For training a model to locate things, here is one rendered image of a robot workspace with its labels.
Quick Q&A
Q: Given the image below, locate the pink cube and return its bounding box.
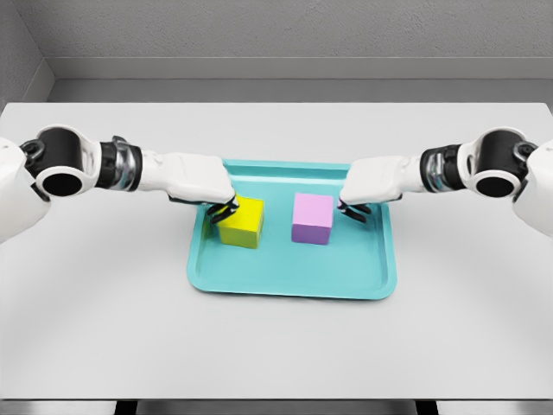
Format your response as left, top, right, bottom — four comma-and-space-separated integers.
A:
291, 192, 335, 246

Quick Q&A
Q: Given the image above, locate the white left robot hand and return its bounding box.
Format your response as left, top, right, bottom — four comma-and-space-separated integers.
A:
166, 152, 240, 225

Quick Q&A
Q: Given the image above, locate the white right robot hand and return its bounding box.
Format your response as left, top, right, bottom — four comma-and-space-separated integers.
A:
337, 156, 405, 224

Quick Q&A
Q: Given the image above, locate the yellow cube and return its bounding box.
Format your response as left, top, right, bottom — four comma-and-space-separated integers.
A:
216, 195, 265, 250

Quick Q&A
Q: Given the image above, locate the teal tray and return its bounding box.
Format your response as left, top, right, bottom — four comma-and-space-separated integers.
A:
186, 158, 398, 302

